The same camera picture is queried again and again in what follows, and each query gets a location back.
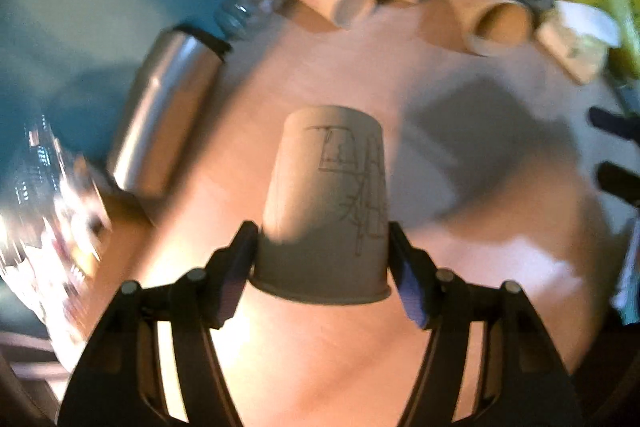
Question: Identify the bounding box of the beige paper cup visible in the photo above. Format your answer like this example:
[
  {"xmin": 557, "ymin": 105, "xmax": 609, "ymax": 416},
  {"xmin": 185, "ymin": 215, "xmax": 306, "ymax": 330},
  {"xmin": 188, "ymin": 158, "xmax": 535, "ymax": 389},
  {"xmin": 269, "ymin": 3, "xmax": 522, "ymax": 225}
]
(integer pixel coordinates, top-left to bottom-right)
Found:
[{"xmin": 250, "ymin": 105, "xmax": 390, "ymax": 306}]

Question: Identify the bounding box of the tissue pack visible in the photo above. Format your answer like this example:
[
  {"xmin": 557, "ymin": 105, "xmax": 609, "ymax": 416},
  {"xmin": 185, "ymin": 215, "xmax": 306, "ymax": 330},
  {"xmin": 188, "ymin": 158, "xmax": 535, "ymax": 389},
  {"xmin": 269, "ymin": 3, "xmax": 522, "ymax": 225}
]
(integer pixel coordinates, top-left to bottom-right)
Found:
[{"xmin": 535, "ymin": 0, "xmax": 622, "ymax": 84}]

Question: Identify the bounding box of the clear plastic snack bag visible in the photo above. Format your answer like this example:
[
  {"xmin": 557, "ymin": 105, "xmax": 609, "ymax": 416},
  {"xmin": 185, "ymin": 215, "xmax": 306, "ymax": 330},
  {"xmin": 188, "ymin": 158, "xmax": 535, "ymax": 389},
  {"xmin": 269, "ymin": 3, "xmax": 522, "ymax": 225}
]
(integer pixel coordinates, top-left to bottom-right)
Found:
[{"xmin": 1, "ymin": 116, "xmax": 111, "ymax": 341}]

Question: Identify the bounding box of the brown paper cup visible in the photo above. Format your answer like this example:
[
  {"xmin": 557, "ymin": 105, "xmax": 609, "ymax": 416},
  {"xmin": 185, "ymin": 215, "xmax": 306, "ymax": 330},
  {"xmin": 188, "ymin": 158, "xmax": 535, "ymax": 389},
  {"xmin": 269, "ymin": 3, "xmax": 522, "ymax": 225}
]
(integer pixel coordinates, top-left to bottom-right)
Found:
[{"xmin": 447, "ymin": 0, "xmax": 534, "ymax": 56}]

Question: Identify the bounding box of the cardboard tray box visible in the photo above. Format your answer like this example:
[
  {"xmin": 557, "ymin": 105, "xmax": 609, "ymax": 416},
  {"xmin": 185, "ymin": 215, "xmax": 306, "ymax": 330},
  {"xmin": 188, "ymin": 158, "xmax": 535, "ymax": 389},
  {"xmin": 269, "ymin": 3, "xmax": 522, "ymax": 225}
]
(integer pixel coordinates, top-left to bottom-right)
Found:
[{"xmin": 46, "ymin": 190, "xmax": 156, "ymax": 375}]

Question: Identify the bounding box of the steel thermos bottle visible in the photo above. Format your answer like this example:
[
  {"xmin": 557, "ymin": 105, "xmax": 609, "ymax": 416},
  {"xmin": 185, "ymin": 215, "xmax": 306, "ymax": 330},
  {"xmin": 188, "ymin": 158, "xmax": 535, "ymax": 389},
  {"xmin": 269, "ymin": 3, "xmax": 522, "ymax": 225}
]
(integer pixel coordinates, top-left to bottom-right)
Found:
[{"xmin": 106, "ymin": 24, "xmax": 231, "ymax": 199}]

